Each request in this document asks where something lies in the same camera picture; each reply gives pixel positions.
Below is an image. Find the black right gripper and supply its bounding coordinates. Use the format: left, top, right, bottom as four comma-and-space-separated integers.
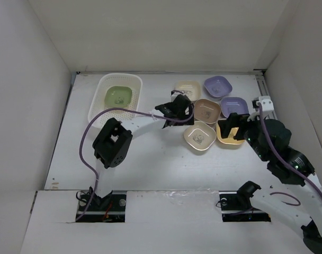
218, 110, 269, 160

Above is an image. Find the cream panda plate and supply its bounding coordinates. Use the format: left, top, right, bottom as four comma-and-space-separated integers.
183, 121, 217, 152
174, 80, 201, 102

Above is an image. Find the green panda plate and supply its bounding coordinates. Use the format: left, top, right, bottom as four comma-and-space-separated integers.
104, 86, 132, 108

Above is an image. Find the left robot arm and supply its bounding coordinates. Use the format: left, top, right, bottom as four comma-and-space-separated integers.
91, 92, 194, 210

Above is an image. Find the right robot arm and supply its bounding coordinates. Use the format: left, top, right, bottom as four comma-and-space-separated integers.
218, 113, 322, 253

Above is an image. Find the white perforated plastic bin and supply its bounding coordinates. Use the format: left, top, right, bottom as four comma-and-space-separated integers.
87, 73, 142, 121

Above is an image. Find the purple panda plate near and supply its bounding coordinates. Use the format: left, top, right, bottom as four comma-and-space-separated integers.
220, 97, 249, 118

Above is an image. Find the purple panda plate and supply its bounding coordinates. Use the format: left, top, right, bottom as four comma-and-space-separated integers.
204, 76, 232, 98
220, 97, 249, 118

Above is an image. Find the yellow panda plate right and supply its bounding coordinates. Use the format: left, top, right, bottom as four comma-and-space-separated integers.
216, 122, 245, 150

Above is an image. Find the brown panda plate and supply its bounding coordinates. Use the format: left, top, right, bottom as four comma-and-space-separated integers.
194, 98, 221, 124

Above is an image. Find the purple panda plate far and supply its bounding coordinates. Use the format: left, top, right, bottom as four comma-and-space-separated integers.
204, 76, 232, 98

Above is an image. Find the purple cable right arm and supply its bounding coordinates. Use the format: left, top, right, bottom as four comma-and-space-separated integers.
257, 102, 322, 206

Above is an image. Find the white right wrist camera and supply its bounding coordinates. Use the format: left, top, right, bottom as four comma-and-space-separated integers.
248, 96, 274, 121

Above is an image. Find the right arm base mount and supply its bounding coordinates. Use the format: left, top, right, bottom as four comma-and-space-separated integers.
216, 181, 271, 222

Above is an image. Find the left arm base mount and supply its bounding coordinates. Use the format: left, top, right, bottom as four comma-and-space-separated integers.
75, 187, 127, 223

